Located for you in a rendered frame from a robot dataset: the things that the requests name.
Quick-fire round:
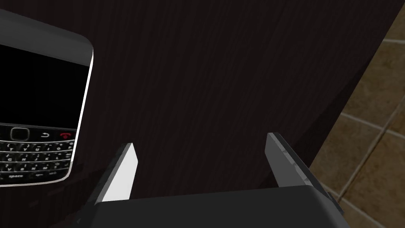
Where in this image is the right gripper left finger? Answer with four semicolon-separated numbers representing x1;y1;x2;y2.
94;142;139;206

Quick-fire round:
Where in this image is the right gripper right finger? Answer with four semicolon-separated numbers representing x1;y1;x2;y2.
264;132;317;188

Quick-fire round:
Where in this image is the black keypad phone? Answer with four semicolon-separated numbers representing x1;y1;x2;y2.
0;9;94;188

